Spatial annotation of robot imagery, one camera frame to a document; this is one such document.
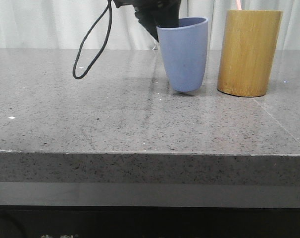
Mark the bamboo cylinder holder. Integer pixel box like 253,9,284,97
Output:
217,10,283,97

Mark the blue plastic cup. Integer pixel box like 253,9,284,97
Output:
157,17,209,92

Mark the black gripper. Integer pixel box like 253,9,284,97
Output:
113,0,181,42

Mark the black cable loop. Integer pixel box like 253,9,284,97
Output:
72,0,113,80

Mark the white curtain backdrop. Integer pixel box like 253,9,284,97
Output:
0,0,300,50

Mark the pink chopstick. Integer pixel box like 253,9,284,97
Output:
235,0,242,10

